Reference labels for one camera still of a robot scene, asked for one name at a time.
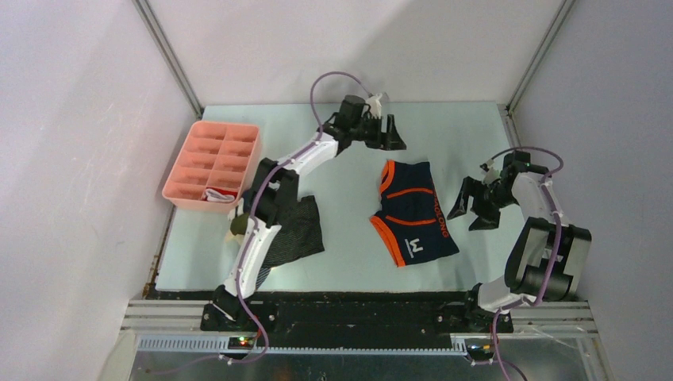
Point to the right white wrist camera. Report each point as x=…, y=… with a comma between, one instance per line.
x=490, y=173

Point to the navy orange underwear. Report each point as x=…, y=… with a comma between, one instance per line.
x=410, y=220

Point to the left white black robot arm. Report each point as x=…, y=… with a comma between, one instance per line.
x=274, y=190

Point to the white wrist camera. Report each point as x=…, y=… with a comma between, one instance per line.
x=375, y=104
x=490, y=173

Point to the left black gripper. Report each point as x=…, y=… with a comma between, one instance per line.
x=390, y=140

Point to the left aluminium corner post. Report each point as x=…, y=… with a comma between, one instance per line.
x=157, y=33

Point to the right aluminium corner post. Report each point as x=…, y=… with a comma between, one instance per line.
x=542, y=49

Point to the pink divided storage tray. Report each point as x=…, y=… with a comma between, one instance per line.
x=214, y=154

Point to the dark striped underwear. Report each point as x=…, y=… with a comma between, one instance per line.
x=300, y=236

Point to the aluminium corner post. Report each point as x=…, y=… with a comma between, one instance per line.
x=157, y=33
x=542, y=49

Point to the olive green underwear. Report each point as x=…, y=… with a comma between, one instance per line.
x=237, y=229

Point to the red white underwear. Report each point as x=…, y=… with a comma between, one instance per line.
x=218, y=195

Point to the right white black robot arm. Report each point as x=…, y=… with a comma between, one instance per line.
x=547, y=259

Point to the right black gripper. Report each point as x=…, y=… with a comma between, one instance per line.
x=486, y=220

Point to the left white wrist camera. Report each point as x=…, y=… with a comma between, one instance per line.
x=375, y=104

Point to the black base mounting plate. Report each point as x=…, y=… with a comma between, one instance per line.
x=340, y=322

